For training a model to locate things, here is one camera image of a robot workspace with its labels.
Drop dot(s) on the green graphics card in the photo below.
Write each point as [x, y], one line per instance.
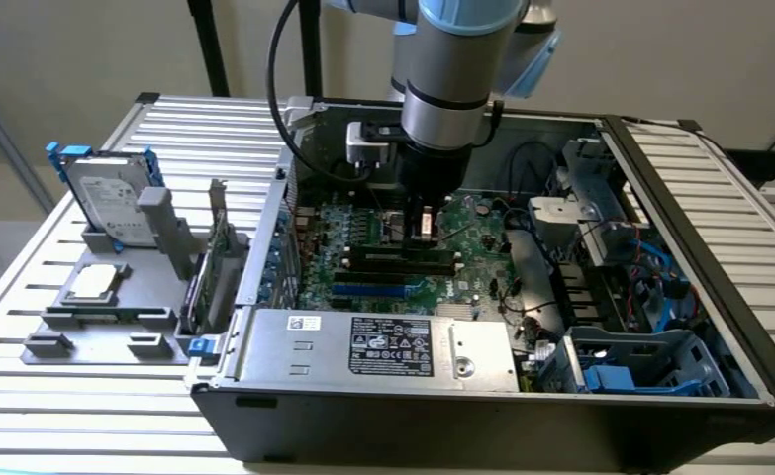
[212, 267]

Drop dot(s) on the blue expansion slot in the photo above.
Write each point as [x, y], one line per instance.
[368, 289]

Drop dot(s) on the blue case latch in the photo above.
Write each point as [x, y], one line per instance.
[202, 345]

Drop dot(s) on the green RAM stick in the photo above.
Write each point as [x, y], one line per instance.
[106, 313]

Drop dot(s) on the silver hard disk blue caddy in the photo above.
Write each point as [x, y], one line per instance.
[111, 198]

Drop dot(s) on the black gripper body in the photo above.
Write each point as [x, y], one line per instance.
[431, 170]

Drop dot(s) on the silver power supply unit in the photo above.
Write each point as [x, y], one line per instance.
[374, 346]

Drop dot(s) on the grey parts rack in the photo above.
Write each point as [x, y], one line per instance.
[112, 302]

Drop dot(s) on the grey metal drive cage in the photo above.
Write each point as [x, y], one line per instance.
[591, 208]

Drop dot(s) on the black RAM slot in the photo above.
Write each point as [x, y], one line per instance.
[387, 277]

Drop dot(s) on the black fan shroud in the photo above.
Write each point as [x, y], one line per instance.
[591, 297]

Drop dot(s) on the black stand pole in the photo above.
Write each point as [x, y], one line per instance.
[310, 47]
[210, 47]

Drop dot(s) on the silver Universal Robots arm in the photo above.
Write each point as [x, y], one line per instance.
[450, 69]

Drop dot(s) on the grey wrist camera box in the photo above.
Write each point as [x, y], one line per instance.
[368, 143]

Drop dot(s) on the green motherboard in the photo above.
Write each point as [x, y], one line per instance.
[400, 262]

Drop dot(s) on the silver CPU chip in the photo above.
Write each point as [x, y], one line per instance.
[96, 282]

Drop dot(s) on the blue plastic disk bay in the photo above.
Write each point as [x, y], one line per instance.
[638, 361]

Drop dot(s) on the black open PC case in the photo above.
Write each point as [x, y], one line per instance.
[492, 297]

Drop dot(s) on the silver heatsink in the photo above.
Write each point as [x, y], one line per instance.
[458, 312]

